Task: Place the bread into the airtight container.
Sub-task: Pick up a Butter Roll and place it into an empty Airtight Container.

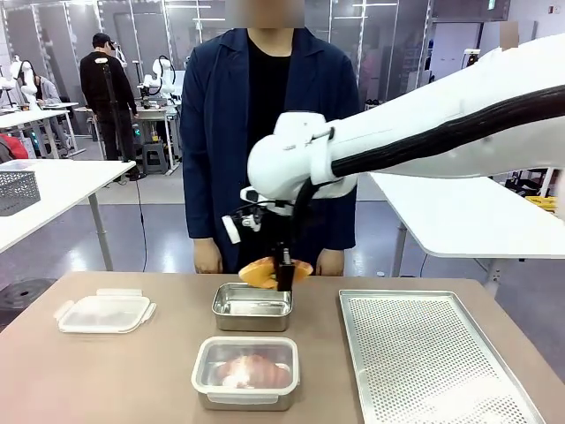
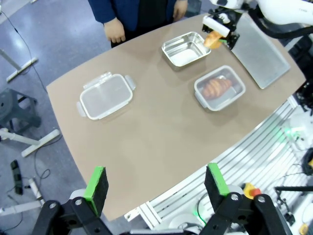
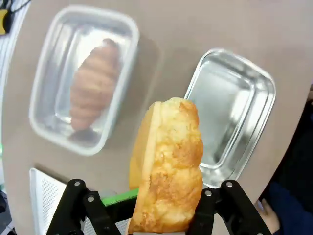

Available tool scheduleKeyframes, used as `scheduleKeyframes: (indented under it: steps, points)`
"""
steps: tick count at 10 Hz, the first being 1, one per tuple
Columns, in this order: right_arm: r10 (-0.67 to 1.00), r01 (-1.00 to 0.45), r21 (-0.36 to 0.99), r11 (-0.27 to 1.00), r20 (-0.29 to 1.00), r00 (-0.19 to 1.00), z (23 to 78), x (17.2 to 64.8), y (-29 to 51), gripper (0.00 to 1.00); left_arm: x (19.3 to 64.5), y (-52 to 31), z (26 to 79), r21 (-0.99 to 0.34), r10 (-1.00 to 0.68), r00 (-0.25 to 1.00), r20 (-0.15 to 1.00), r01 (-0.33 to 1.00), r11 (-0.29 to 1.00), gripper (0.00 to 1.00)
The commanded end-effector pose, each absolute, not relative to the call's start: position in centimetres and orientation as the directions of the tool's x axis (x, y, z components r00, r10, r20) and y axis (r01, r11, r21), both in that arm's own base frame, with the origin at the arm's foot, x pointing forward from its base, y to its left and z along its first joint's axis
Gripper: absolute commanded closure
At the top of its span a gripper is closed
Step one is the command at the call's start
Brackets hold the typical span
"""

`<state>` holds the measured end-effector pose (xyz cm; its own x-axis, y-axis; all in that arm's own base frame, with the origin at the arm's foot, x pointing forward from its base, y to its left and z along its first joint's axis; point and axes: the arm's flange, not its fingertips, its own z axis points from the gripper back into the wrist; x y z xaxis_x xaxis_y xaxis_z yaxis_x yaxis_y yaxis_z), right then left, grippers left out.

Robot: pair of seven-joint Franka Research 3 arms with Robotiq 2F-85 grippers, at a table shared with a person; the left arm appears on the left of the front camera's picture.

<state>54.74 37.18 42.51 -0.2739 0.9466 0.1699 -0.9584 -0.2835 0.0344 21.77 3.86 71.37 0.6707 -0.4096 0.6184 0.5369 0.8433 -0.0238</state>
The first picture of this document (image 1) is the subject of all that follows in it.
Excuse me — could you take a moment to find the perforated aluminium baking tray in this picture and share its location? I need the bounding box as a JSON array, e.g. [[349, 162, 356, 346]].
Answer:
[[338, 289, 546, 424]]

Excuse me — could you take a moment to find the person in navy jacket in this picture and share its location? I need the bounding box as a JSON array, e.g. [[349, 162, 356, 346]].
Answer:
[[179, 26, 361, 276]]

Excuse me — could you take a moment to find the golden croissant bread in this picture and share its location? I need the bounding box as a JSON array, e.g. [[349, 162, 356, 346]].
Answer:
[[237, 257, 315, 291], [218, 348, 292, 390]]

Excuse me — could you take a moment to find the person's left hand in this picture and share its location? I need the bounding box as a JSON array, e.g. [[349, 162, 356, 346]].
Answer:
[[316, 247, 345, 277]]

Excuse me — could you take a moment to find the yellow crate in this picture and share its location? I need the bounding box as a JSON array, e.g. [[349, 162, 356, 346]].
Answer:
[[524, 195, 559, 215]]

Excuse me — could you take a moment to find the person's right hand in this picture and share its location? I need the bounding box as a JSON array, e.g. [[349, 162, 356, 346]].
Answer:
[[193, 238, 224, 275]]

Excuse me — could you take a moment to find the white background desk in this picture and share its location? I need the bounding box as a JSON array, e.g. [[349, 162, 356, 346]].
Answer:
[[0, 102, 87, 158]]

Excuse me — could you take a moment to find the seated person in grey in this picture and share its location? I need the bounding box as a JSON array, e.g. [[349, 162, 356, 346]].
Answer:
[[31, 74, 62, 106]]

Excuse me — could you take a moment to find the rectangular stainless steel container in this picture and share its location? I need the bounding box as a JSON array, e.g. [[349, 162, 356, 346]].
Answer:
[[211, 282, 294, 332], [196, 382, 298, 412]]

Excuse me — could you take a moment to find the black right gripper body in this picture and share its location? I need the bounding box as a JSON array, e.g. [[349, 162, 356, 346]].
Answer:
[[269, 240, 296, 266]]

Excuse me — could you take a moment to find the clear plastic lid white rim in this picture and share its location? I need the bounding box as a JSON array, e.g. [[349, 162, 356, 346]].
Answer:
[[191, 336, 302, 398], [53, 288, 157, 335]]

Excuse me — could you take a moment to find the person's right navy-sleeved forearm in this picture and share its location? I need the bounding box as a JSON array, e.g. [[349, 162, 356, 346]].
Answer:
[[180, 145, 222, 242]]

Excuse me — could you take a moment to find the man in black clothes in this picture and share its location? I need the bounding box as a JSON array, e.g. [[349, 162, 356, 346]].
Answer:
[[79, 33, 140, 163]]

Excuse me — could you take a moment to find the grey mesh basket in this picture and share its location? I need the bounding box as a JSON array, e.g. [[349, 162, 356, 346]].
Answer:
[[0, 170, 42, 217]]

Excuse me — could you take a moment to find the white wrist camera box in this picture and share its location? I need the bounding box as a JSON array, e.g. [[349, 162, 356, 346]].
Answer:
[[222, 206, 267, 246]]

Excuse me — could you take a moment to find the black round stand base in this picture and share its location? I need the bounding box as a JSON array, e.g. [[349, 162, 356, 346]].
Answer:
[[0, 277, 59, 331]]

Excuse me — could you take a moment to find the white table with grey leg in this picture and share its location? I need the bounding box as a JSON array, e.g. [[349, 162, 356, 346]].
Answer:
[[0, 158, 137, 271]]

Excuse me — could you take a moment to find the large white table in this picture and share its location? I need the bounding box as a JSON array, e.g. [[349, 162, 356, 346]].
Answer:
[[368, 170, 565, 293]]

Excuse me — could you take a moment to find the grey metal stool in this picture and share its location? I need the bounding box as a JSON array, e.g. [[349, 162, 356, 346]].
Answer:
[[140, 143, 171, 176]]

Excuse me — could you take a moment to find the black corrugated cable bundle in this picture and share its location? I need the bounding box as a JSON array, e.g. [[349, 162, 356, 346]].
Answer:
[[289, 84, 565, 248]]

